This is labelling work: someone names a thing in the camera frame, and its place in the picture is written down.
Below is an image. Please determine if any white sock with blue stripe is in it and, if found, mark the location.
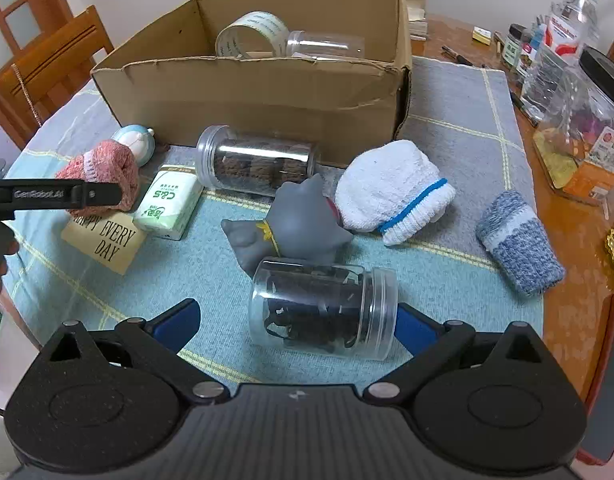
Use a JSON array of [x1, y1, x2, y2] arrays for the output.
[[334, 140, 457, 246]]

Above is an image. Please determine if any large clear jar black lid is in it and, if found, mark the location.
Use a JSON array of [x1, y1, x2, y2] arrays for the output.
[[534, 47, 614, 206]]

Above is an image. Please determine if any black pen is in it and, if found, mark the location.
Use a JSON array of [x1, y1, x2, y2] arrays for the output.
[[509, 92, 538, 126]]

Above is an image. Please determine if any green white tissue pack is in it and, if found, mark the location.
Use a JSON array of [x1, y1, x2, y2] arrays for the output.
[[132, 164, 204, 240]]

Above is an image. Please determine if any clear plastic jar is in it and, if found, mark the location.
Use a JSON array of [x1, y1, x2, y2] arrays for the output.
[[286, 30, 365, 61]]

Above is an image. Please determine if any clear jar of brown biscuits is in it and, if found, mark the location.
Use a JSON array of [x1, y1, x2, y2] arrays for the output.
[[194, 125, 322, 196]]

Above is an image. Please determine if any pink knitted sock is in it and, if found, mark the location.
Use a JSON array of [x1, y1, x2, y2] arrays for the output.
[[54, 140, 140, 211]]

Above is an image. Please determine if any wooden chair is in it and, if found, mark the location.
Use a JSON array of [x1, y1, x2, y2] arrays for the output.
[[0, 5, 115, 151]]

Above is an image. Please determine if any light blue round toy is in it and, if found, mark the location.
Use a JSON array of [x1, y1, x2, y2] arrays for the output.
[[111, 124, 155, 167]]

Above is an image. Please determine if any red phone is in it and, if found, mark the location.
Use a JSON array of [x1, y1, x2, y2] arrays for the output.
[[577, 290, 614, 461]]

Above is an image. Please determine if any brown pen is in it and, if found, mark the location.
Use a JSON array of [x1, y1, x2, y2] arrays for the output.
[[442, 45, 475, 66]]

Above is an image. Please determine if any cream printed packet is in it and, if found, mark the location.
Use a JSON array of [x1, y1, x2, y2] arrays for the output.
[[61, 212, 148, 276]]

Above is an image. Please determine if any blue knitted sock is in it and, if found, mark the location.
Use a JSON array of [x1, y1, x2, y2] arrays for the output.
[[475, 190, 566, 297]]

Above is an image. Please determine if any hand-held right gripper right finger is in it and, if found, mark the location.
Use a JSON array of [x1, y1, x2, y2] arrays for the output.
[[364, 302, 558, 406]]

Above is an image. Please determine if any clear jar of black items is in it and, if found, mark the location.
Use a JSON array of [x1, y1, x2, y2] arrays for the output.
[[248, 257, 399, 361]]

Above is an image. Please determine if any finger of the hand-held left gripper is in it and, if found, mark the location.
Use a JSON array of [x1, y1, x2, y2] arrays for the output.
[[70, 181, 124, 217]]

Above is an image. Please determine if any brown cardboard box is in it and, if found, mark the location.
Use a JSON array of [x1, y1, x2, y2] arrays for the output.
[[90, 0, 413, 168]]

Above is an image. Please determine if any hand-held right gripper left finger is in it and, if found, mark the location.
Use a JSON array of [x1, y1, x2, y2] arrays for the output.
[[34, 298, 231, 407]]

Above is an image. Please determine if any grey cat toy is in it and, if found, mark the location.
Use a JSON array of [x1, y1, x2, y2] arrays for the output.
[[221, 174, 355, 273]]

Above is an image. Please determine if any blue grey checked cloth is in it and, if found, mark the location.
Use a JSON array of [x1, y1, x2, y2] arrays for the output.
[[4, 55, 545, 386]]

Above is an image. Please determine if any clear water bottle red label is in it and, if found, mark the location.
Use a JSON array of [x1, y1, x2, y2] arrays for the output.
[[522, 0, 600, 111]]

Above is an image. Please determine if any dark lid jar green label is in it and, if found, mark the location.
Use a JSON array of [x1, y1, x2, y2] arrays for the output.
[[502, 24, 528, 68]]

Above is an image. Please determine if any clear packing tape roll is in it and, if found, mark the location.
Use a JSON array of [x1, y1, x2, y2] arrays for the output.
[[214, 10, 290, 58]]

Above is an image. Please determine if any gold blister pack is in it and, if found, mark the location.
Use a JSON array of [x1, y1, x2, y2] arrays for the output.
[[533, 130, 580, 190]]

